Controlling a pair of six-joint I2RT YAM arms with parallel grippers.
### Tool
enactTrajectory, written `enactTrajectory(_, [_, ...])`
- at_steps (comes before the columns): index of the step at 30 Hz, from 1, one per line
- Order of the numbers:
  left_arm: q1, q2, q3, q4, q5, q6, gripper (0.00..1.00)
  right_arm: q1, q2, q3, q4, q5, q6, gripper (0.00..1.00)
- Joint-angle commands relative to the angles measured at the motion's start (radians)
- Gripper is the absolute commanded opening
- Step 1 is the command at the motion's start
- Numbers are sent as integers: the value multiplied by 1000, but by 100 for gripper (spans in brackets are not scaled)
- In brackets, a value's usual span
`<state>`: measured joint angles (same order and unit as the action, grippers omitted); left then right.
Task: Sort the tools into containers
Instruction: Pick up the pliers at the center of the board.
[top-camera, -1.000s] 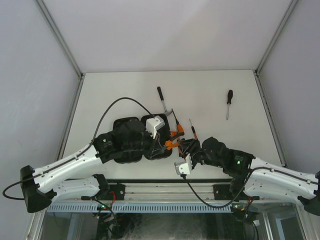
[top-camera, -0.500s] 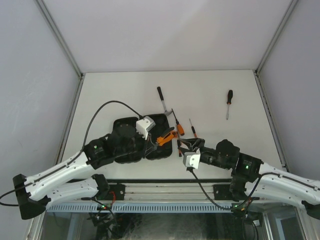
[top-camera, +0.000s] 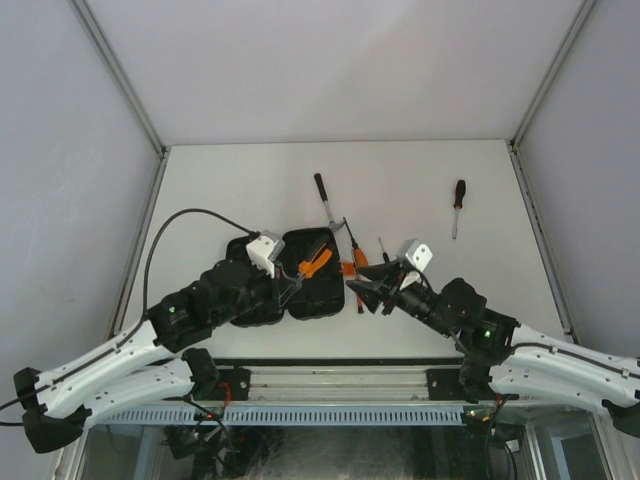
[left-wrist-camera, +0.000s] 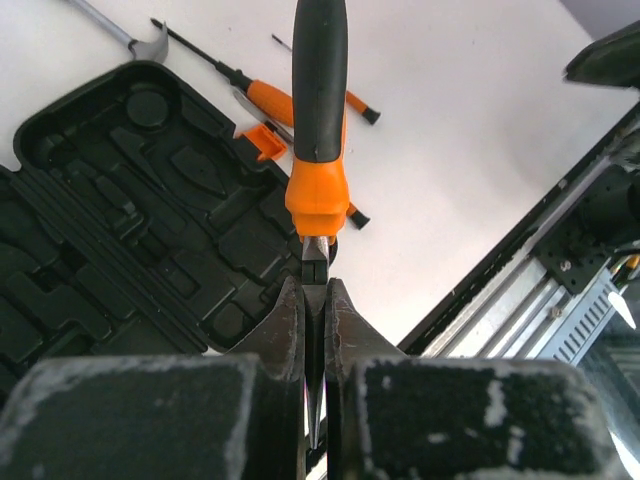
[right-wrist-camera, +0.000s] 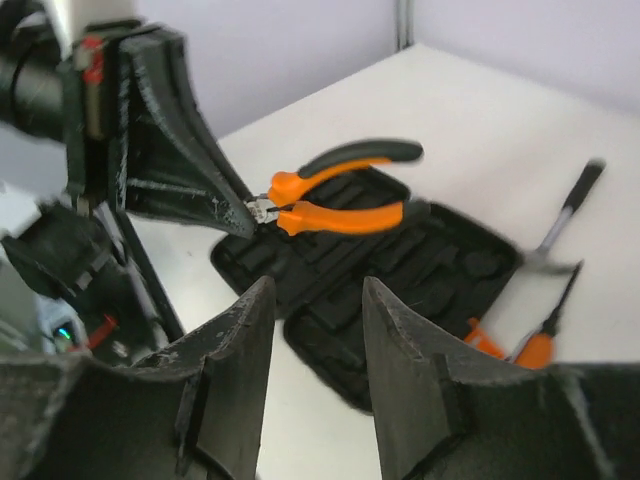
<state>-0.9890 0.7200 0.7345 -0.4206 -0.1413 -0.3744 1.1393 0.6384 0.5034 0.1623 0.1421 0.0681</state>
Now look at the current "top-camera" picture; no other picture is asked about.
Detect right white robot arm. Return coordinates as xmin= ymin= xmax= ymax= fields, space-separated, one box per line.
xmin=346 ymin=260 xmax=639 ymax=437

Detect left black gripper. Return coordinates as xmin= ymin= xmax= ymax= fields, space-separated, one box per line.
xmin=211 ymin=258 xmax=300 ymax=327

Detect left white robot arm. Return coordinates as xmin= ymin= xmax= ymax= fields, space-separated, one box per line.
xmin=14 ymin=260 xmax=303 ymax=454

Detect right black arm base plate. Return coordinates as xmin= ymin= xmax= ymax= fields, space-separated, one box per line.
xmin=426 ymin=368 xmax=468 ymax=401

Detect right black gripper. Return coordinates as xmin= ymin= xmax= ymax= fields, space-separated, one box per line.
xmin=346 ymin=260 xmax=454 ymax=340

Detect black handled claw hammer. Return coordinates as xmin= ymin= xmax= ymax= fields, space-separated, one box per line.
xmin=313 ymin=173 xmax=350 ymax=236

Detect orange handled needle-nose pliers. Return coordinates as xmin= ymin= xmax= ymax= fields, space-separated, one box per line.
xmin=297 ymin=243 xmax=333 ymax=282

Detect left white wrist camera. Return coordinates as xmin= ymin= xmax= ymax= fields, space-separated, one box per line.
xmin=246 ymin=231 xmax=285 ymax=279

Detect aluminium front frame rail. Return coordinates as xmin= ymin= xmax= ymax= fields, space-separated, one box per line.
xmin=72 ymin=363 xmax=616 ymax=404

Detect small orange black precision screwdriver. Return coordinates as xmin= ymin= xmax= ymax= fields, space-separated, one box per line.
xmin=378 ymin=237 xmax=390 ymax=263

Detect blue slotted cable duct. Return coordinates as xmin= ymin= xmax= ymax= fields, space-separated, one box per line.
xmin=99 ymin=405 xmax=465 ymax=427

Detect left black camera cable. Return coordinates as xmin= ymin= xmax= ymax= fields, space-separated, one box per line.
xmin=0 ymin=208 xmax=261 ymax=426

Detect black plastic tool case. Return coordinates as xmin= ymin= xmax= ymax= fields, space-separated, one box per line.
xmin=224 ymin=227 xmax=346 ymax=329

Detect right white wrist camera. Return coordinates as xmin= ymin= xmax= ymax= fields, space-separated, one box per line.
xmin=397 ymin=239 xmax=433 ymax=273

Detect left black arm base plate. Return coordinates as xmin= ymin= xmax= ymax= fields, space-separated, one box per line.
xmin=192 ymin=367 xmax=251 ymax=401

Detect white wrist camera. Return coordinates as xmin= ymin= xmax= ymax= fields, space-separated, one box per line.
xmin=246 ymin=231 xmax=285 ymax=279
xmin=397 ymin=239 xmax=433 ymax=273

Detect orange grip bit screwdriver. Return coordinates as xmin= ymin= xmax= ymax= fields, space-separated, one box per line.
xmin=344 ymin=221 xmax=369 ymax=268

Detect black orange handled screwdriver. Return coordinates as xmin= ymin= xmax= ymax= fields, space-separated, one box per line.
xmin=452 ymin=179 xmax=466 ymax=240

